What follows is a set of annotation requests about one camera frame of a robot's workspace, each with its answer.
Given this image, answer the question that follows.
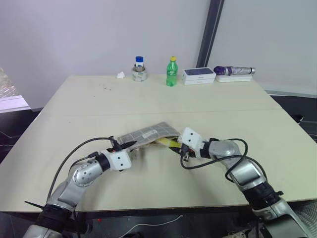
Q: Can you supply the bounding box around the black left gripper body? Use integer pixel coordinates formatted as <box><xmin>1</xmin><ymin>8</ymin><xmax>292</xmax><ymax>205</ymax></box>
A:
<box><xmin>106</xmin><ymin>140</ymin><xmax>126</xmax><ymax>153</ymax></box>

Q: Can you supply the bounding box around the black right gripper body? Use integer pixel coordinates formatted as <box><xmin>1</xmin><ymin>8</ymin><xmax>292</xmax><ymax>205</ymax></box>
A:
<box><xmin>176</xmin><ymin>143</ymin><xmax>196</xmax><ymax>162</ymax></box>

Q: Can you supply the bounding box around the grey grid fabric pouch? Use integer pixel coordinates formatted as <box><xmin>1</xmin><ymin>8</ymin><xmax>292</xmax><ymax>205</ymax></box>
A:
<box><xmin>116</xmin><ymin>120</ymin><xmax>183</xmax><ymax>159</ymax></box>

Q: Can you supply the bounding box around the white tape roll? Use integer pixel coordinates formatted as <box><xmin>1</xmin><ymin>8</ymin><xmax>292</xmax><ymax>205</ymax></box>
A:
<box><xmin>131</xmin><ymin>64</ymin><xmax>149</xmax><ymax>83</ymax></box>

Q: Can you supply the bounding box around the green soda bottle yellow cap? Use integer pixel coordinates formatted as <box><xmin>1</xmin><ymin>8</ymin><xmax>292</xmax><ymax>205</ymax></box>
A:
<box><xmin>165</xmin><ymin>56</ymin><xmax>179</xmax><ymax>88</ymax></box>

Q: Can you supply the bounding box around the white phone box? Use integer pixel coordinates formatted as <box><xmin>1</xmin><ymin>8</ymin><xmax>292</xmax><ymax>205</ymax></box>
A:
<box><xmin>182</xmin><ymin>67</ymin><xmax>216</xmax><ymax>86</ymax></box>

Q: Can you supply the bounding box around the white bottle blue cap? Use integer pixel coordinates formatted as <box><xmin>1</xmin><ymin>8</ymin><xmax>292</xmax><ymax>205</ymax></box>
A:
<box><xmin>134</xmin><ymin>56</ymin><xmax>145</xmax><ymax>72</ymax></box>

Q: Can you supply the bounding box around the flat white box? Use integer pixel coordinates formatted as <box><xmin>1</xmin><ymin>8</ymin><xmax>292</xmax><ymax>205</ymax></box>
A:
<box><xmin>215</xmin><ymin>73</ymin><xmax>254</xmax><ymax>83</ymax></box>

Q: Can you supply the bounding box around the purple and silver flashlight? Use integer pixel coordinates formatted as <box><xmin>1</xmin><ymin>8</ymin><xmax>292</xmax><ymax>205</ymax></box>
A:
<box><xmin>213</xmin><ymin>65</ymin><xmax>257</xmax><ymax>76</ymax></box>

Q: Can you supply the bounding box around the white ledge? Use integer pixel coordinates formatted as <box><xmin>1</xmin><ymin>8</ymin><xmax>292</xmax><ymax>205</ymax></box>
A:
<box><xmin>0</xmin><ymin>95</ymin><xmax>32</xmax><ymax>113</ymax></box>

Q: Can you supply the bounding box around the clear bubble wrap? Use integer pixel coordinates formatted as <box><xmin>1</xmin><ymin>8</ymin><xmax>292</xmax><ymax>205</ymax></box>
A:
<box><xmin>0</xmin><ymin>67</ymin><xmax>20</xmax><ymax>100</ymax></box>

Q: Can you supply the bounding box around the grey metal mesh panel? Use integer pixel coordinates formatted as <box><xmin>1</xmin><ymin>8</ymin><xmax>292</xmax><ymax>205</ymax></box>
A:
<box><xmin>295</xmin><ymin>199</ymin><xmax>317</xmax><ymax>238</ymax></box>

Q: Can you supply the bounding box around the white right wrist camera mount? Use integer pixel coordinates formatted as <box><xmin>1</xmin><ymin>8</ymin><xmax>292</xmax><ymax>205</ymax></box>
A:
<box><xmin>178</xmin><ymin>127</ymin><xmax>205</xmax><ymax>158</ymax></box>

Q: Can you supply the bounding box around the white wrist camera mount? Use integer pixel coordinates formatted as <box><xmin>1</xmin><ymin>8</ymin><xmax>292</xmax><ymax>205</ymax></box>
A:
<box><xmin>101</xmin><ymin>149</ymin><xmax>132</xmax><ymax>172</ymax></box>
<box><xmin>178</xmin><ymin>127</ymin><xmax>205</xmax><ymax>158</ymax></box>

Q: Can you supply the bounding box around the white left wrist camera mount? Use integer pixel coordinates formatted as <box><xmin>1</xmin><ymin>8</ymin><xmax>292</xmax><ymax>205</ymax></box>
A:
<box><xmin>101</xmin><ymin>149</ymin><xmax>132</xmax><ymax>172</ymax></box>

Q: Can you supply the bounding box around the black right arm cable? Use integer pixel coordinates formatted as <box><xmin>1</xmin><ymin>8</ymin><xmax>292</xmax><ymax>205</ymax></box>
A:
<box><xmin>179</xmin><ymin>138</ymin><xmax>249</xmax><ymax>184</ymax></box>

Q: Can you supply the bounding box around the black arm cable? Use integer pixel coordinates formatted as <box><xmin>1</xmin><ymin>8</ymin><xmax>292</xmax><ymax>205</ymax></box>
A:
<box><xmin>47</xmin><ymin>135</ymin><xmax>118</xmax><ymax>202</ymax></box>
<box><xmin>179</xmin><ymin>138</ymin><xmax>249</xmax><ymax>184</ymax></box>

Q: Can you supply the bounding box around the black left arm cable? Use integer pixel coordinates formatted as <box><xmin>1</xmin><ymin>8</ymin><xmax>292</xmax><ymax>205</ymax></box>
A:
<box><xmin>47</xmin><ymin>135</ymin><xmax>118</xmax><ymax>202</ymax></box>

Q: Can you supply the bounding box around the thin white cord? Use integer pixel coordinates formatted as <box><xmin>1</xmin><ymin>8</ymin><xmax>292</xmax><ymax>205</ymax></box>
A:
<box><xmin>125</xmin><ymin>214</ymin><xmax>184</xmax><ymax>234</ymax></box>

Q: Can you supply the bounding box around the dark vertical frame post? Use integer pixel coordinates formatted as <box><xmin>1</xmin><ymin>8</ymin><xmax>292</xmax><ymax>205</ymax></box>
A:
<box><xmin>195</xmin><ymin>0</ymin><xmax>225</xmax><ymax>69</ymax></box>

